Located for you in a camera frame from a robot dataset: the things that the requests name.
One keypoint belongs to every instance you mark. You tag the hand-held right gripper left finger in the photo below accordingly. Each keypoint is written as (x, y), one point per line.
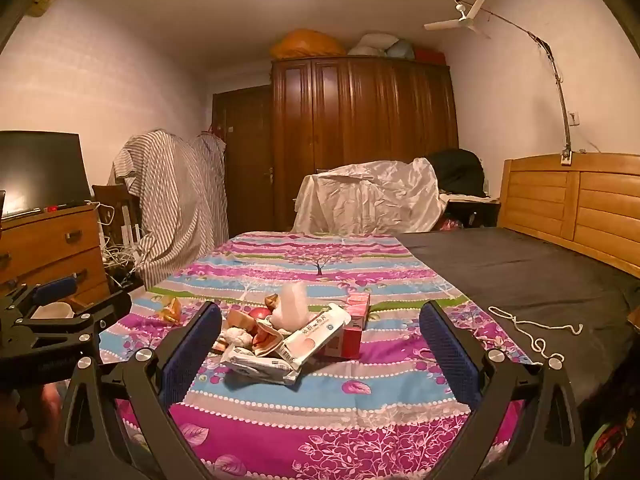
(192, 352)

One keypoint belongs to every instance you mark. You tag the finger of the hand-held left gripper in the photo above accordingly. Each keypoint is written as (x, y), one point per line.
(57, 288)
(112, 307)

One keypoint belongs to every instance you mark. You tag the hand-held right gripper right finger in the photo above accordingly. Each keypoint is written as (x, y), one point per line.
(445, 355)

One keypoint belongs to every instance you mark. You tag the beige spongy piece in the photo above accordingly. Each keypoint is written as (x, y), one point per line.
(239, 319)

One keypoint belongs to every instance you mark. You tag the white blister packet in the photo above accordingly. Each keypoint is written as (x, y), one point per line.
(255, 367)

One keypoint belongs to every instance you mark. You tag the orange white paper bag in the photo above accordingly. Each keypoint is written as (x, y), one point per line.
(265, 337)

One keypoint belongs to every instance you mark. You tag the red cardboard box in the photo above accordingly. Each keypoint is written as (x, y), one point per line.
(347, 342)

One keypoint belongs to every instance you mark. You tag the long white medicine packet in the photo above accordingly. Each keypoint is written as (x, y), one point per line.
(310, 341)

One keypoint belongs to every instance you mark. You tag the wooden drawer dresser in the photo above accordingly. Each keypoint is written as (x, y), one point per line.
(45, 250)

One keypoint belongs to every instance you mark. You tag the white crumpled tissue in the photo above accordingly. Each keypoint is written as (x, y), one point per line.
(236, 336)

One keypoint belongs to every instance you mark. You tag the orange crumpled wrapper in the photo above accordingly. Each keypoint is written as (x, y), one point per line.
(171, 310)

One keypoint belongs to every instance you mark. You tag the white router antennas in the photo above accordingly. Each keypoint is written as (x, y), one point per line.
(131, 232)

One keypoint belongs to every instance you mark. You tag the red apple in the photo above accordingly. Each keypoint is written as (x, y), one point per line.
(259, 313)

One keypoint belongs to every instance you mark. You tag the pink patterned packet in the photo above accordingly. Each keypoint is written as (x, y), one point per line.
(357, 305)

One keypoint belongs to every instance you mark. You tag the dark wooden chair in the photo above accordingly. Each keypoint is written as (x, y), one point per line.
(112, 200)

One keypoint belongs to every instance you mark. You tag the dark grey bed sheet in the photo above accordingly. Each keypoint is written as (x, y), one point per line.
(525, 275)

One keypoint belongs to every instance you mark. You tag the black flat monitor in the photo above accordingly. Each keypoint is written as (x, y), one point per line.
(40, 170)

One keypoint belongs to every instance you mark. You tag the grey striped cloth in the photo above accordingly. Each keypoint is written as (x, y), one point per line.
(165, 195)

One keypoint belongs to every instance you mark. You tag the pink red patterned bag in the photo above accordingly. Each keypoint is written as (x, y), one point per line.
(450, 223)

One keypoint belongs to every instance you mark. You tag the floral striped blanket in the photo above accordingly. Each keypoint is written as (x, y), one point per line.
(320, 410)

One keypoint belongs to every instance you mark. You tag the dark side table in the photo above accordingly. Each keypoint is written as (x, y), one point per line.
(475, 210)

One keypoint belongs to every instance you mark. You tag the white satin cloth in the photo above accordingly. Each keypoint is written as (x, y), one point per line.
(370, 195)

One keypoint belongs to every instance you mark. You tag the pale striped cloth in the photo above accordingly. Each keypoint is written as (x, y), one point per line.
(212, 160)

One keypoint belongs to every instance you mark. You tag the black clothes pile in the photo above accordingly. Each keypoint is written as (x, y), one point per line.
(457, 170)

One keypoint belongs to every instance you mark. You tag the wooden bed headboard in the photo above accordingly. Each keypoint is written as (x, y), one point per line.
(575, 200)

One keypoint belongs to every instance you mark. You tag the dark wooden door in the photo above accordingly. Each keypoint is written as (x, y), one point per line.
(245, 150)

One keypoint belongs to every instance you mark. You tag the brown wooden wardrobe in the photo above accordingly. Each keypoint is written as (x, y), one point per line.
(365, 120)

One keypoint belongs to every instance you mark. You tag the light blue pillow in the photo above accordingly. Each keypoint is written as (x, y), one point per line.
(404, 51)

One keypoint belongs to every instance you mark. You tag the white pillow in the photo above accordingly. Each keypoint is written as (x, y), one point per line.
(372, 44)

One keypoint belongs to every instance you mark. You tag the orange stuffed bag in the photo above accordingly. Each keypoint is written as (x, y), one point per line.
(307, 45)

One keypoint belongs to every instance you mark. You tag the white ceiling fan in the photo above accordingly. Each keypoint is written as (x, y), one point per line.
(460, 21)

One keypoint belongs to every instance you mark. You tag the white wall socket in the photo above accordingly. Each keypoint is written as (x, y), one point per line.
(575, 118)

